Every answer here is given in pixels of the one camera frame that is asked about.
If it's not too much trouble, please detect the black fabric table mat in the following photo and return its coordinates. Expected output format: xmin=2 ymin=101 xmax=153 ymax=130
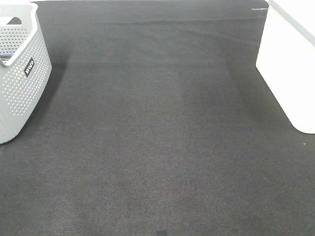
xmin=0 ymin=0 xmax=315 ymax=236

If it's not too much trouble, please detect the white plastic bin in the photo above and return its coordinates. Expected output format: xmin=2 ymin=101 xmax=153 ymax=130
xmin=256 ymin=0 xmax=315 ymax=134

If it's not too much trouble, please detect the grey perforated plastic basket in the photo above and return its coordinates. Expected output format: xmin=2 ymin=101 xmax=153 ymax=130
xmin=0 ymin=0 xmax=52 ymax=144

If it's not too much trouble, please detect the blue item inside basket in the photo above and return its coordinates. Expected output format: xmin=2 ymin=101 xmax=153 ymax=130
xmin=0 ymin=53 xmax=14 ymax=60

